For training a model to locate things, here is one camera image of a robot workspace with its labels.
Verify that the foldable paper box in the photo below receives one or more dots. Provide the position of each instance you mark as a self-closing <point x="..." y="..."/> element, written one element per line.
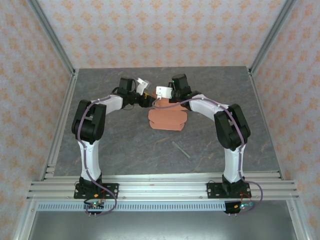
<point x="167" y="117"/>

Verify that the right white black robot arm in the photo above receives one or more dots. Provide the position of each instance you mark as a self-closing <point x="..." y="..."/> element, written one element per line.
<point x="232" y="162"/>

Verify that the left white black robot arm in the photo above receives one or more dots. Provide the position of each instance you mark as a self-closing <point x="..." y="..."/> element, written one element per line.
<point x="93" y="162"/>

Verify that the thin green strip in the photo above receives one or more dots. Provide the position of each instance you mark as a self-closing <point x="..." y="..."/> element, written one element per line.
<point x="181" y="150"/>

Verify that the grey metal sheet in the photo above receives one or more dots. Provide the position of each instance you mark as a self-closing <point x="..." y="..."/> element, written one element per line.
<point x="162" y="226"/>

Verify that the aluminium side table rail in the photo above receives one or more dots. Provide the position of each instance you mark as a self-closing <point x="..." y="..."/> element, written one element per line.
<point x="60" y="125"/>
<point x="266" y="125"/>

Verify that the narrow aluminium edge rail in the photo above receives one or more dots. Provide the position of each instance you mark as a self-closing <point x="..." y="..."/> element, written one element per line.
<point x="162" y="176"/>

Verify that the aluminium upright frame post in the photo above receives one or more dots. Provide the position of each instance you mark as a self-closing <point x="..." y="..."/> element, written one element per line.
<point x="50" y="35"/>
<point x="272" y="35"/>

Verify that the wide aluminium mounting rail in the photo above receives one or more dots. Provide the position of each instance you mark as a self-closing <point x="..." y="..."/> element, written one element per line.
<point x="162" y="191"/>

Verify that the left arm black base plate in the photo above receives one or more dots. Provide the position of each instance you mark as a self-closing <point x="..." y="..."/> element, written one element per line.
<point x="112" y="191"/>

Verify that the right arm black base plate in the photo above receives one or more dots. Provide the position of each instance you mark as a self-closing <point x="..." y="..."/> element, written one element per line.
<point x="212" y="191"/>

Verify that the aluminium lower frame bar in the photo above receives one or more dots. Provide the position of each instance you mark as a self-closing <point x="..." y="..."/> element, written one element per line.
<point x="297" y="222"/>
<point x="25" y="222"/>

